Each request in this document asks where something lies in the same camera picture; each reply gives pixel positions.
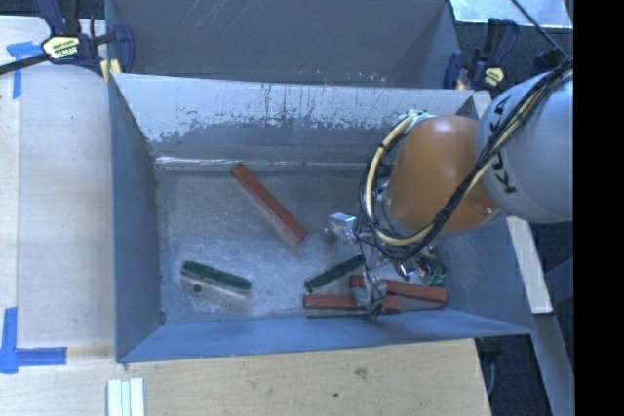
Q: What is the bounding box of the dark green flat block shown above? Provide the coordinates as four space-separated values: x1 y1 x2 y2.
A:
180 259 254 299
303 253 367 294

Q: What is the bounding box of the grey metal bin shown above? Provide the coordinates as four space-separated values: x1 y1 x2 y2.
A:
102 0 538 364

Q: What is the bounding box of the red-brown flat block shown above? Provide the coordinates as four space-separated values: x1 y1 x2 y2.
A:
348 273 449 307
302 291 404 315
229 162 309 247

